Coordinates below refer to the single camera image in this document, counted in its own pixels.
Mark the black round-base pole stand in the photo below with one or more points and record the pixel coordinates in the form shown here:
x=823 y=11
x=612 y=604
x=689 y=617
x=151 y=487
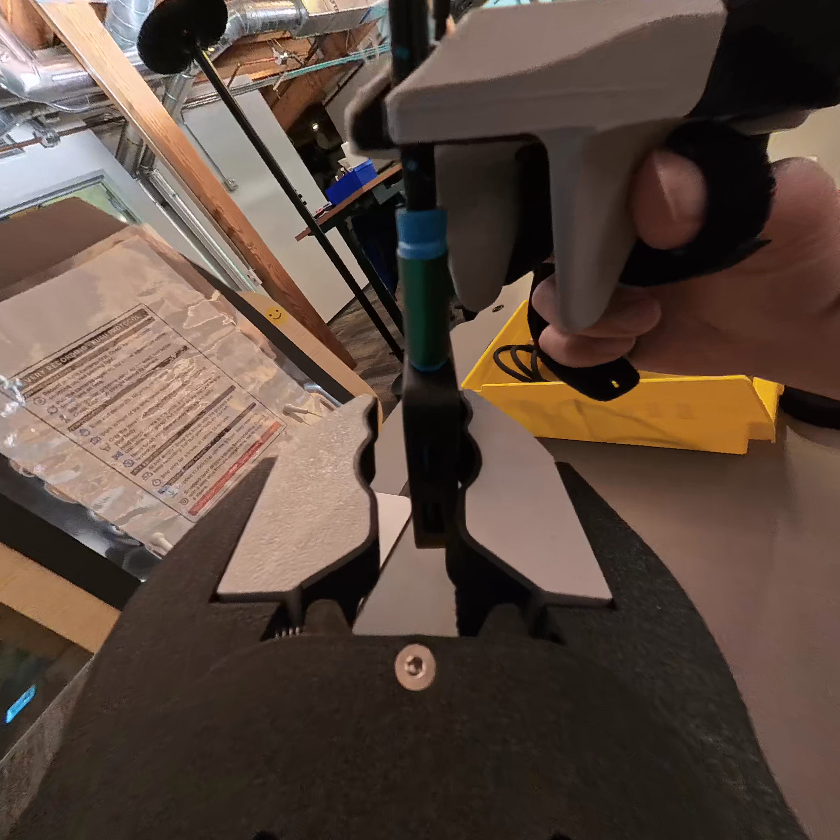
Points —
x=177 y=33

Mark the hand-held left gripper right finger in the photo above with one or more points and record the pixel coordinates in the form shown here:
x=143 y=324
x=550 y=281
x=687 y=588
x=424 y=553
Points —
x=525 y=525

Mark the wooden document stand white base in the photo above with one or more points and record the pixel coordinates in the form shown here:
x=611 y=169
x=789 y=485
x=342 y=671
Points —
x=308 y=348

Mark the laminated instruction sheet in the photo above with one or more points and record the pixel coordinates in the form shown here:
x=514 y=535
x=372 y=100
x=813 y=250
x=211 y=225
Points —
x=151 y=407

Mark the wooden beam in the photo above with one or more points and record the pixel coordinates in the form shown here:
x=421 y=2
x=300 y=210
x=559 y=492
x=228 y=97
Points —
x=197 y=170

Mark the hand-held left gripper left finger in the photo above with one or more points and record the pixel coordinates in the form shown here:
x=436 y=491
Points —
x=302 y=512

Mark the wooden side table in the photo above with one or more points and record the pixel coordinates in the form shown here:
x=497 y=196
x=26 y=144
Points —
x=354 y=208

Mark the yellow smiley sticker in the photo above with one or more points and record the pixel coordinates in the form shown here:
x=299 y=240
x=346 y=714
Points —
x=277 y=315

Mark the yellow plastic bin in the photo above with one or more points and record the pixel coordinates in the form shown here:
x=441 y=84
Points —
x=623 y=420

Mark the blue storage bin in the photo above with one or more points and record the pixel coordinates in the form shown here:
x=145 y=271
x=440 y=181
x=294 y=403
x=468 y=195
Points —
x=351 y=184

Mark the silver ventilation ducts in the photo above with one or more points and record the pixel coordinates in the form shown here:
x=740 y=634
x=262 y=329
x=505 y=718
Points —
x=39 y=72

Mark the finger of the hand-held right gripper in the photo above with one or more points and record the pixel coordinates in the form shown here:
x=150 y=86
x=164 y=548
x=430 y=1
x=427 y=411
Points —
x=482 y=216
x=558 y=59

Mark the person's right hand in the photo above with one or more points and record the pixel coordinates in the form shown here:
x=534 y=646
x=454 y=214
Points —
x=754 y=315

